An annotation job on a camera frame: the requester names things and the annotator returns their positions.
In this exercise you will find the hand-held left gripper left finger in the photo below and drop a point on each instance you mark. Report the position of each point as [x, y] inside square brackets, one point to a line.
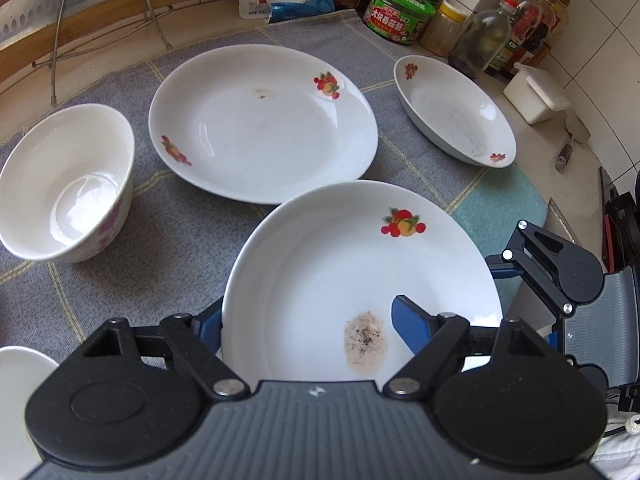
[212, 327]

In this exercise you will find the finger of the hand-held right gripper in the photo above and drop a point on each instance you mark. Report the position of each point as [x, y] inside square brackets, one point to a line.
[505, 269]
[554, 342]

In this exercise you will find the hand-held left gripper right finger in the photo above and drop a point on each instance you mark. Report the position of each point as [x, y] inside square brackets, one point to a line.
[407, 322]

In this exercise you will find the white fruit-print plate dark stain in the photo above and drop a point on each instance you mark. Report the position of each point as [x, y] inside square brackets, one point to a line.
[320, 270]

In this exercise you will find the small white fruit-print dish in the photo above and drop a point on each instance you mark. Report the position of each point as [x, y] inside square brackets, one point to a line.
[450, 110]

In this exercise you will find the large white fruit-print plate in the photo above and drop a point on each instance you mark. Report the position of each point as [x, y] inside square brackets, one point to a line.
[260, 125]

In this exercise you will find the white bowl pink flowers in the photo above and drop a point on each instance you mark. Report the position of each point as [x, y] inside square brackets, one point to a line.
[60, 185]

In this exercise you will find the cardboard box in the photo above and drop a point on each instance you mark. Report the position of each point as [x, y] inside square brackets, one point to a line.
[560, 217]

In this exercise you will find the dark red black object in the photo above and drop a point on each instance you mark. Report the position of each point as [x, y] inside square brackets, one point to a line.
[622, 230]

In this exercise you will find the grey checked cloth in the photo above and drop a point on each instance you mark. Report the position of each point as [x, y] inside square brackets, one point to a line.
[190, 240]

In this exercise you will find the white garment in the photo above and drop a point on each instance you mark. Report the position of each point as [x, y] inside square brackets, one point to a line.
[620, 455]

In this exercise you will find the small metal spatula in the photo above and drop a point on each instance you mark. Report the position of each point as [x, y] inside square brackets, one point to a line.
[575, 132]

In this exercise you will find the white plastic container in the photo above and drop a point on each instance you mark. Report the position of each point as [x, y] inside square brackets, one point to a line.
[535, 95]

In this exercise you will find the clear glass bottle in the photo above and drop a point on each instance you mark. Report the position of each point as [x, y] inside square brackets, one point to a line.
[480, 40]

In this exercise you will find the red cap sauce bottle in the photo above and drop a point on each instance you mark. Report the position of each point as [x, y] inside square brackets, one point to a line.
[515, 25]

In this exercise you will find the yellow lid jar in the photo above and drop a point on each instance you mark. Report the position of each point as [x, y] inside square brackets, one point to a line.
[445, 27]

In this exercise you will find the amber oil bottle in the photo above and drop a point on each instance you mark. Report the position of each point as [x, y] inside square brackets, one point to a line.
[542, 15]
[562, 12]

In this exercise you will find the green lid sauce jar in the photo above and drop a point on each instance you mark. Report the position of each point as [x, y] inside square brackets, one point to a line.
[397, 15]

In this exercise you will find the bamboo cutting board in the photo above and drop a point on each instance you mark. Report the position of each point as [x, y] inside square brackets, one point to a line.
[160, 5]

